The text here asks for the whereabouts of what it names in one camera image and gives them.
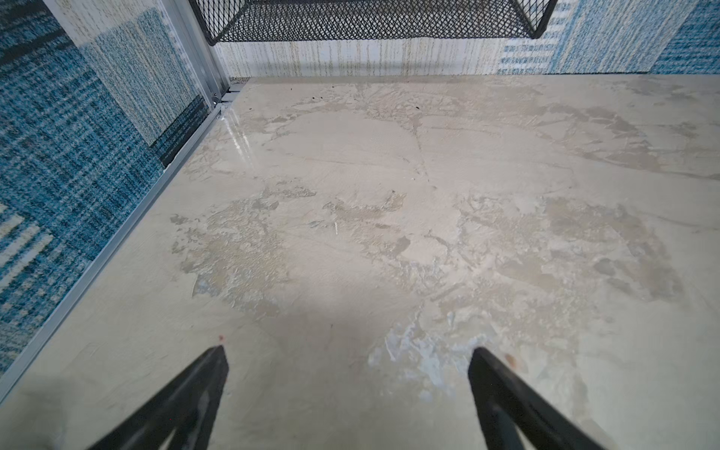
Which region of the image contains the black mesh wire shelf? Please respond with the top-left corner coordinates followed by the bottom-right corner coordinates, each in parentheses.
top-left (189, 0), bottom-right (557, 46)

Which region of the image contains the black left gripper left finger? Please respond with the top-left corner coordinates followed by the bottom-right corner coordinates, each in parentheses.
top-left (91, 345), bottom-right (229, 449)

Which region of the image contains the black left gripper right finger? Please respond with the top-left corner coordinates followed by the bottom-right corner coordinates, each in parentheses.
top-left (468, 347), bottom-right (601, 449)

